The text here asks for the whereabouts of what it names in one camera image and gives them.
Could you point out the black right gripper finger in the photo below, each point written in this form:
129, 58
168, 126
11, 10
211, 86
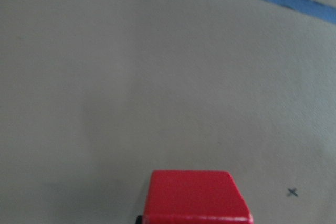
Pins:
138, 219

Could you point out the red cube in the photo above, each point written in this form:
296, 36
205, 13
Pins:
194, 196

